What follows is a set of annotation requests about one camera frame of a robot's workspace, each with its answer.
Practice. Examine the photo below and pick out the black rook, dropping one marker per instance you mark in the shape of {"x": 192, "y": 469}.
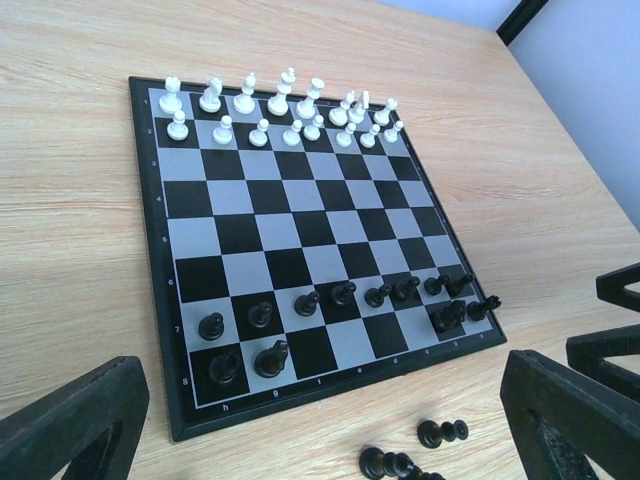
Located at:
{"x": 224, "y": 368}

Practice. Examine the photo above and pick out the black cage frame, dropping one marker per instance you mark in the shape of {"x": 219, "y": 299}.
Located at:
{"x": 518, "y": 19}

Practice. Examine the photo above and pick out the black white chess board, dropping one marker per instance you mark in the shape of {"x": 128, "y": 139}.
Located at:
{"x": 230, "y": 226}

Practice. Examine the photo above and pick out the white chess piece back row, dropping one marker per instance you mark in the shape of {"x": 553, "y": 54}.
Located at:
{"x": 210, "y": 100}
{"x": 170, "y": 102}
{"x": 382, "y": 117}
{"x": 305, "y": 109}
{"x": 277, "y": 104}
{"x": 244, "y": 103}
{"x": 338, "y": 116}
{"x": 357, "y": 112}

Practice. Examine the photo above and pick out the black chess piece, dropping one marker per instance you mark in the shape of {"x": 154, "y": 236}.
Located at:
{"x": 342, "y": 294}
{"x": 434, "y": 285}
{"x": 376, "y": 296}
{"x": 306, "y": 305}

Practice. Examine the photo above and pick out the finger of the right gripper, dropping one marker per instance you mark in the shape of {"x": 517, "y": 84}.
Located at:
{"x": 588, "y": 355}
{"x": 613, "y": 288}

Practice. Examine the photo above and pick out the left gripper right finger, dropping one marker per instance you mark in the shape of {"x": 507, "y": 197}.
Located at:
{"x": 560, "y": 420}

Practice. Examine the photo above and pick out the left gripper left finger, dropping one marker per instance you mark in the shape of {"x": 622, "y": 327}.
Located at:
{"x": 87, "y": 429}

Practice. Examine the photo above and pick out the white pawn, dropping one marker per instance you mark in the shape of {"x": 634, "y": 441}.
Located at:
{"x": 312, "y": 131}
{"x": 344, "y": 137}
{"x": 223, "y": 134}
{"x": 392, "y": 134}
{"x": 291, "y": 137}
{"x": 177, "y": 129}
{"x": 368, "y": 140}
{"x": 258, "y": 137}

